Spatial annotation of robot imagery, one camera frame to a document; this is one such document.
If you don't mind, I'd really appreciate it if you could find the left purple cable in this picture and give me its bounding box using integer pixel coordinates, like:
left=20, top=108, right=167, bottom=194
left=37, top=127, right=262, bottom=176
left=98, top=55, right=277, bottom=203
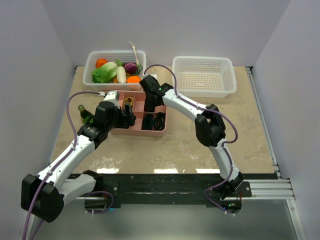
left=21, top=91, right=115, bottom=240

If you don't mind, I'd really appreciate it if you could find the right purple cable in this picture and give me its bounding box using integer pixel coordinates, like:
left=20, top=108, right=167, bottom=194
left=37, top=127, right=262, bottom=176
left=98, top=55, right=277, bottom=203
left=142, top=64, right=238, bottom=216

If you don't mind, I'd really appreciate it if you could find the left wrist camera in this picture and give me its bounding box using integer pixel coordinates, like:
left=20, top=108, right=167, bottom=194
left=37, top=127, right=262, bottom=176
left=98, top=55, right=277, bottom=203
left=103, top=90, right=120, bottom=104

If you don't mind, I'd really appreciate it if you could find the green lettuce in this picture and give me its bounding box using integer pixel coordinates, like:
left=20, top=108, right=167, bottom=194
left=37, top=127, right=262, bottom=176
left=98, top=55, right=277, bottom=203
left=91, top=62, right=118, bottom=84

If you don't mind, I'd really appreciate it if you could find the orange front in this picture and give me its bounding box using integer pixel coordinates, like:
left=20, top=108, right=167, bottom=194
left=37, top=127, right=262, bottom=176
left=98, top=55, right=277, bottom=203
left=126, top=75, right=141, bottom=84

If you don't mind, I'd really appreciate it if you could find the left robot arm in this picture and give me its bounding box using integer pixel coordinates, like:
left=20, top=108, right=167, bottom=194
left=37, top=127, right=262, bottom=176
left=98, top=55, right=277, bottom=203
left=20, top=101, right=136, bottom=223

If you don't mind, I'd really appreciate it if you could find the purple onion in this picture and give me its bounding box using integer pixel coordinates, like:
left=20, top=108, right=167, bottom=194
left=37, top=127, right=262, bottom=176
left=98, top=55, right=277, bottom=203
left=124, top=62, right=138, bottom=75

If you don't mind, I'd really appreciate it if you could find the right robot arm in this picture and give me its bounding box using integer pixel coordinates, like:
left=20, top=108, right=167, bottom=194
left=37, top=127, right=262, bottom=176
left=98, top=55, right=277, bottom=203
left=139, top=75, right=244, bottom=197

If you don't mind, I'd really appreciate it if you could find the green onion stalk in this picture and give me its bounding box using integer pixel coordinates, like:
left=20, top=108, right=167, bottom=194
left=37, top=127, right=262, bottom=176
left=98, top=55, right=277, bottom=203
left=128, top=41, right=143, bottom=73

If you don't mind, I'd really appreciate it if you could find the pink divided organizer tray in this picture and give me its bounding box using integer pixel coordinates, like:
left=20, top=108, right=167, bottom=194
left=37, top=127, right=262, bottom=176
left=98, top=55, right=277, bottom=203
left=111, top=90, right=167, bottom=137

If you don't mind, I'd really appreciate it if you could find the rolled black orange tie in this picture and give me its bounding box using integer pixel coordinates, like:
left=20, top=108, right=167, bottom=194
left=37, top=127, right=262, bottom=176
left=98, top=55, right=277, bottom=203
left=153, top=112, right=166, bottom=131

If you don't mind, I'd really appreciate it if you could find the green glass bottle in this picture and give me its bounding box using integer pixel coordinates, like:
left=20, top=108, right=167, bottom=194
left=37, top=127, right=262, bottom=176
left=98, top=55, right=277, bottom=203
left=77, top=104, right=93, bottom=124

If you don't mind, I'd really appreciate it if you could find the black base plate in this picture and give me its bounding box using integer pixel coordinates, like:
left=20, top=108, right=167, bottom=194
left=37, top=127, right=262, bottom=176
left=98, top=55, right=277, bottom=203
left=74, top=173, right=252, bottom=213

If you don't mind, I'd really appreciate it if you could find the white empty basket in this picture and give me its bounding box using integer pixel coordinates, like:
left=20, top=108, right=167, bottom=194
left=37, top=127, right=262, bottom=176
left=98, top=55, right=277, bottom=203
left=172, top=56, right=237, bottom=98

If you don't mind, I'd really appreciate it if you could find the purple cable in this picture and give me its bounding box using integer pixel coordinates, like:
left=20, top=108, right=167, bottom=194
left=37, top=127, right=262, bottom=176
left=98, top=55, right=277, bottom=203
left=21, top=91, right=115, bottom=240
left=142, top=64, right=238, bottom=216

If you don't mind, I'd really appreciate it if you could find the orange tomato back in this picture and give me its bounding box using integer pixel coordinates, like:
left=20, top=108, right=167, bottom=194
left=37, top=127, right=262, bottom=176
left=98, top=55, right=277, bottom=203
left=95, top=58, right=108, bottom=68

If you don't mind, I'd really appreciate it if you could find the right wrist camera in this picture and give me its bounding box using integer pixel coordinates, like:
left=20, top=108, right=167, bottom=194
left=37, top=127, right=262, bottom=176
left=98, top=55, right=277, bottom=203
left=142, top=73, right=158, bottom=80

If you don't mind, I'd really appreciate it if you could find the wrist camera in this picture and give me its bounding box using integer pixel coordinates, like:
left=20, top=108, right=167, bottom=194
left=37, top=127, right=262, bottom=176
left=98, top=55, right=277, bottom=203
left=142, top=73, right=158, bottom=80
left=103, top=90, right=120, bottom=104

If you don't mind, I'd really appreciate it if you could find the white radish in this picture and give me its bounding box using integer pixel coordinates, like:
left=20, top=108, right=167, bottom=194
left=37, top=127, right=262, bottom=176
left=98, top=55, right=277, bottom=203
left=116, top=66, right=127, bottom=84

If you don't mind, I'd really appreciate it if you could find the rolled yellow tie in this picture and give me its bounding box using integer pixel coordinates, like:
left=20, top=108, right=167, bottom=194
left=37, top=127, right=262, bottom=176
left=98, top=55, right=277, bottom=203
left=123, top=96, right=135, bottom=107

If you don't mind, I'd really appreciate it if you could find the aluminium frame rail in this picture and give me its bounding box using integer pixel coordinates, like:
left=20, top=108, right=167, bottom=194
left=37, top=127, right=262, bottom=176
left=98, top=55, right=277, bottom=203
left=66, top=174, right=294, bottom=200

